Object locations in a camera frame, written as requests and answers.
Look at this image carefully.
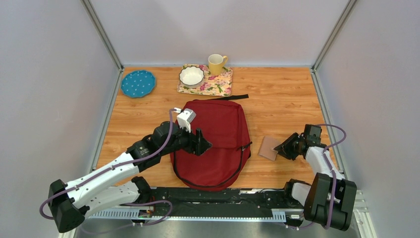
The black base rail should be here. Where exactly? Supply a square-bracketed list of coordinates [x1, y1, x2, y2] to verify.
[133, 187, 304, 227]

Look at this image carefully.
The white scalloped bowl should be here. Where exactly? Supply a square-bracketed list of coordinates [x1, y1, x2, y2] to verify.
[179, 66, 205, 88]

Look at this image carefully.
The yellow mug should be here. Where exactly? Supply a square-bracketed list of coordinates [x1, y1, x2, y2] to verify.
[208, 54, 228, 76]

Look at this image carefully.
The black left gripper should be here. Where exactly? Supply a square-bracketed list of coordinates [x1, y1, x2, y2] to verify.
[160, 121, 212, 157]

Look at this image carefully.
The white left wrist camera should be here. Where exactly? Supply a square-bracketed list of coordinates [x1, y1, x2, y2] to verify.
[174, 108, 196, 132]

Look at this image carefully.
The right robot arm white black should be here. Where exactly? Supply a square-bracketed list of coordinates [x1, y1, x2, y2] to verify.
[273, 124, 357, 231]

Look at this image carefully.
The floral serving tray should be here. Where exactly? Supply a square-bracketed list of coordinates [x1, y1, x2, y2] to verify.
[177, 64, 233, 97]

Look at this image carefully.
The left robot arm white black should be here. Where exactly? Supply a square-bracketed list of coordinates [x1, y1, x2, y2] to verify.
[45, 121, 212, 233]

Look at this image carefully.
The red backpack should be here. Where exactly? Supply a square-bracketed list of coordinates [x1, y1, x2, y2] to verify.
[170, 94, 252, 191]

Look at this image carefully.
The blue polka dot plate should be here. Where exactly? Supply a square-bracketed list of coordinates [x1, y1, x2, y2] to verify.
[120, 70, 156, 98]

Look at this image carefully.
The brown leather wallet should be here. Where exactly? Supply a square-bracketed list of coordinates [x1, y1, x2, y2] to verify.
[258, 136, 281, 161]

